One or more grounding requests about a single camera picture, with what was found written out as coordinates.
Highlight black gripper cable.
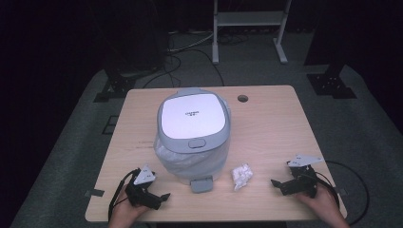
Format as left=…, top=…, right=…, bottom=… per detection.
left=312, top=160, right=371, bottom=226
left=107, top=168, right=141, bottom=222

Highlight person's left hand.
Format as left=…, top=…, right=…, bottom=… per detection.
left=108, top=189, right=150, bottom=228

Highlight black stand base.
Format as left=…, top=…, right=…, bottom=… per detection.
left=306, top=61, right=358, bottom=100
left=93, top=74, right=138, bottom=104

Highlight grey pedal trash can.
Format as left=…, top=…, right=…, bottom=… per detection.
left=153, top=87, right=232, bottom=195

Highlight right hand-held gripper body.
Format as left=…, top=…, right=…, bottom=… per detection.
left=279, top=154, right=325, bottom=200

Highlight grey table edge bracket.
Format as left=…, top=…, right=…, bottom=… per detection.
left=84, top=188, right=106, bottom=199

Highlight white metal stand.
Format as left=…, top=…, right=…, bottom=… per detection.
left=211, top=0, right=293, bottom=66

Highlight black floor cables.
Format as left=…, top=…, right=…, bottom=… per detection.
left=142, top=29, right=251, bottom=89

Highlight white paper ball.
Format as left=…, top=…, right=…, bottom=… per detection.
left=230, top=162, right=255, bottom=192

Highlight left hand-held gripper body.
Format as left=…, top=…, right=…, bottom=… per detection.
left=125, top=163, right=163, bottom=211

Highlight person's right hand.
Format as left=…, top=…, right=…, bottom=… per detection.
left=296, top=185, right=350, bottom=228

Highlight floor outlet box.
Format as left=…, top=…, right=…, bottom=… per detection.
left=101, top=115, right=120, bottom=136

